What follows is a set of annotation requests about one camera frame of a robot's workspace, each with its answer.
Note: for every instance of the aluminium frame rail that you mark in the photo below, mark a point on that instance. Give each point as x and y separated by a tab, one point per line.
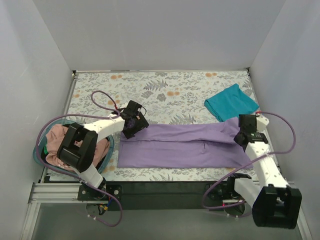
56	193

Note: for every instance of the purple t shirt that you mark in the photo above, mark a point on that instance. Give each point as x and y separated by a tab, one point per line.
184	146

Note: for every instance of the green garment in basket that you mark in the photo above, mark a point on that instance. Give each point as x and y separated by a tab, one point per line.
45	150

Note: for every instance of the pink t shirt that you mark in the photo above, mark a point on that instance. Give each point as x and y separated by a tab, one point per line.
55	137

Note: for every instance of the teal plastic basket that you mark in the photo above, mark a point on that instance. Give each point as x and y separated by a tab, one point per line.
40	157

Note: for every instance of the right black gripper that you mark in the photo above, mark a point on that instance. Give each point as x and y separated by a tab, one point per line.
240	138

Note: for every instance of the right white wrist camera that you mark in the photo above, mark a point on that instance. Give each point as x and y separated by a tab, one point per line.
261	122

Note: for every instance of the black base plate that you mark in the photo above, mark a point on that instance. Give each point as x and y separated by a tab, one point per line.
162	195

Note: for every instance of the folded teal t shirt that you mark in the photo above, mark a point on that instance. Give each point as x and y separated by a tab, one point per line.
230	103

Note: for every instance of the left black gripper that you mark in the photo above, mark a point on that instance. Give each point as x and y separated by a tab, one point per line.
136	128

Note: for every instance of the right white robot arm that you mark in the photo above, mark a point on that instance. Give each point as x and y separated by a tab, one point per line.
274	203

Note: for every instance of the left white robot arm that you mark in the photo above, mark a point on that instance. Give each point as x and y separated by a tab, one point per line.
78	146

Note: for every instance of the floral tablecloth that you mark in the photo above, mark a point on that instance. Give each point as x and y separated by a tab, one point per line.
169	98

